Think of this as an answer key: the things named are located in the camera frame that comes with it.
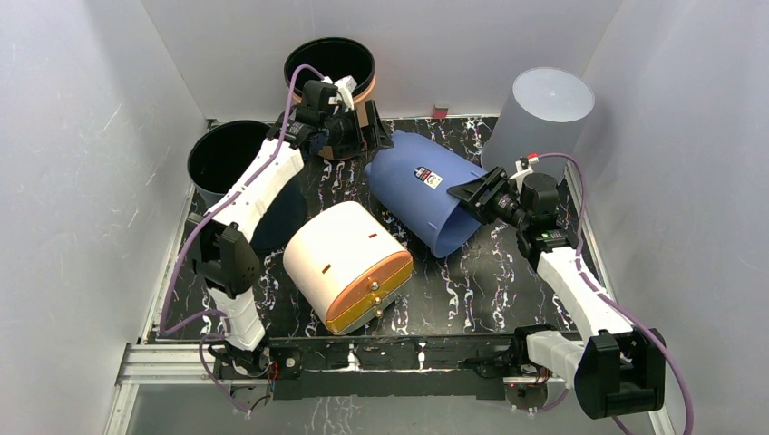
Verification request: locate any large grey container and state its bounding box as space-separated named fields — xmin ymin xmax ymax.
xmin=480 ymin=67 xmax=595 ymax=174

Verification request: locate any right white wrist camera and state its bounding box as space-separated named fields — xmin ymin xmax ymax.
xmin=511 ymin=154 xmax=539 ymax=179

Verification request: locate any white orange drawer box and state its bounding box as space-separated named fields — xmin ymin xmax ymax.
xmin=283 ymin=201 xmax=414 ymax=335

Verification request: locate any aluminium frame rail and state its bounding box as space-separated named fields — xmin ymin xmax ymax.
xmin=104 ymin=339 xmax=676 ymax=435

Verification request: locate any tan bucket black rim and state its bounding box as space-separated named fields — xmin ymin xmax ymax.
xmin=283 ymin=37 xmax=376 ymax=139

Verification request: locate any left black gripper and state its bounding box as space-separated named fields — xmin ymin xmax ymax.
xmin=320 ymin=102 xmax=392 ymax=160

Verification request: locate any dark navy bucket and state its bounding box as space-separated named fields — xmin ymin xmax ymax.
xmin=187 ymin=121 xmax=307 ymax=255

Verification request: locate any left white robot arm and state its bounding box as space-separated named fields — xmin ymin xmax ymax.
xmin=180 ymin=75 xmax=391 ymax=377

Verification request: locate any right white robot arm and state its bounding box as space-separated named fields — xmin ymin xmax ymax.
xmin=447 ymin=167 xmax=666 ymax=420

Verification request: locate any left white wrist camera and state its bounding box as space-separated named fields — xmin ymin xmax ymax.
xmin=322 ymin=75 xmax=357 ymax=113

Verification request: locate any blue plastic bucket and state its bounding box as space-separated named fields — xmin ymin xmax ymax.
xmin=364 ymin=130 xmax=484 ymax=258

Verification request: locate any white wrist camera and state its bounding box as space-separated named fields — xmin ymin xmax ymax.
xmin=322 ymin=75 xmax=357 ymax=113
xmin=511 ymin=154 xmax=539 ymax=179

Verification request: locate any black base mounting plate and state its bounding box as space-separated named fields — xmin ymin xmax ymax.
xmin=204 ymin=333 xmax=560 ymax=401

